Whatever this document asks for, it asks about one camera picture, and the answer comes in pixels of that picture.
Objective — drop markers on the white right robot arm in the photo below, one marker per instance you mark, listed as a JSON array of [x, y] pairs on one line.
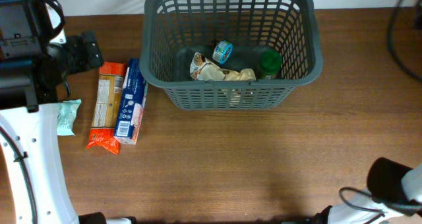
[[392, 190]]

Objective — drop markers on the blue biscuit box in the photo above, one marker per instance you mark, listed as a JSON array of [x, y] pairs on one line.
[[131, 108]]

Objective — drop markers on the beige brown snack bag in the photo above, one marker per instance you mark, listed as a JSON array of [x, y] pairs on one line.
[[203, 69]]

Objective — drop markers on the mint green snack pouch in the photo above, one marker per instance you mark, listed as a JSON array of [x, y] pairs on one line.
[[67, 111]]

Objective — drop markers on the blue round tin can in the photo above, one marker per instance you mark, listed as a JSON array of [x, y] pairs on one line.
[[222, 51]]

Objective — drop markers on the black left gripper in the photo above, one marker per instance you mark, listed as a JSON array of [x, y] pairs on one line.
[[83, 60]]

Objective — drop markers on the grey plastic basket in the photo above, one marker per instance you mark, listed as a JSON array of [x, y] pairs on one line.
[[174, 30]]

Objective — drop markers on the green lid jar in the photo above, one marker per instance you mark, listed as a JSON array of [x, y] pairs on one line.
[[269, 65]]

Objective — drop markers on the orange biscuit packet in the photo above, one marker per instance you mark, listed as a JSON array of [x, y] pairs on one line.
[[110, 89]]

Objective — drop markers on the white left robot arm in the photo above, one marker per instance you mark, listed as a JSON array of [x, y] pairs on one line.
[[36, 57]]

